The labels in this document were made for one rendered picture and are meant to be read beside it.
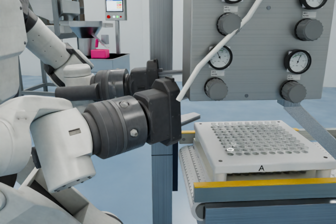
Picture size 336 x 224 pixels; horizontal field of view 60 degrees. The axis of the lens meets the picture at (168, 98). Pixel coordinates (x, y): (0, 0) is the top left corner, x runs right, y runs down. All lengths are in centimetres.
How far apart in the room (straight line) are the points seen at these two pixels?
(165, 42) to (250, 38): 34
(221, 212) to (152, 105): 26
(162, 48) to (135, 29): 501
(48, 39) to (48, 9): 331
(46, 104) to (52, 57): 56
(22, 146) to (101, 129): 11
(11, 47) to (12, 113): 35
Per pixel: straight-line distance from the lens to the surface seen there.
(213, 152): 62
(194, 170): 70
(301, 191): 64
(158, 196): 91
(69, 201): 84
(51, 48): 95
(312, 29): 48
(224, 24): 43
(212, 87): 44
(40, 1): 431
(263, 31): 48
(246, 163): 59
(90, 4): 610
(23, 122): 37
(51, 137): 42
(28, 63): 693
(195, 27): 45
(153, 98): 47
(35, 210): 73
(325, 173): 67
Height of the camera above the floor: 113
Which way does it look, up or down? 15 degrees down
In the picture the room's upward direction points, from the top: straight up
